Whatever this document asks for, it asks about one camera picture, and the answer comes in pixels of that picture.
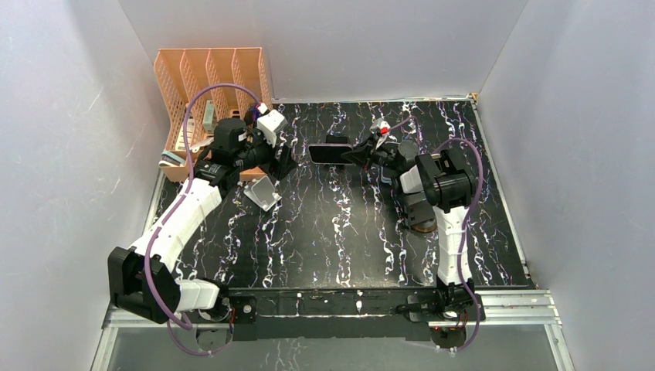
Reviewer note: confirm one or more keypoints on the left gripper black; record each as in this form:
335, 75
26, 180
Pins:
280, 166

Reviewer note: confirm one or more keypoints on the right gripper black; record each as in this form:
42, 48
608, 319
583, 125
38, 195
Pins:
367, 153

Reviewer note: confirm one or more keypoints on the phone with pink case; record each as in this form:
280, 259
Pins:
329, 153

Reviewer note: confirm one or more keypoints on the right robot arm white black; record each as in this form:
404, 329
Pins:
435, 193

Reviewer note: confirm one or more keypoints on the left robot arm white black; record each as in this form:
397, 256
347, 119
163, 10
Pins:
141, 276

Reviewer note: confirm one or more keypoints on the phone with blue case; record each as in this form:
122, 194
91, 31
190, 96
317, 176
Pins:
387, 175

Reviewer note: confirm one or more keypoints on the grey stand on wooden base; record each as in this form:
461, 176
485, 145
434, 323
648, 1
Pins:
419, 216

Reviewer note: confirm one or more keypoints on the green white box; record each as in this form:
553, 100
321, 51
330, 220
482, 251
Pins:
209, 121

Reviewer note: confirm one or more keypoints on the white label tag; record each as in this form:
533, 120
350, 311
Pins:
185, 135

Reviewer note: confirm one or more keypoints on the orange plastic file organizer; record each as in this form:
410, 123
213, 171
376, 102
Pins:
235, 79

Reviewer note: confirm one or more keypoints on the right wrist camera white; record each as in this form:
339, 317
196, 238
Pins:
380, 129

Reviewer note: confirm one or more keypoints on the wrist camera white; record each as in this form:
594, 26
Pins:
380, 129
271, 124

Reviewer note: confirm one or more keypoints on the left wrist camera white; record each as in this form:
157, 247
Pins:
271, 124

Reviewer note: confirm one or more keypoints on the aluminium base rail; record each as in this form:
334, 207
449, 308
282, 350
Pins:
258, 314

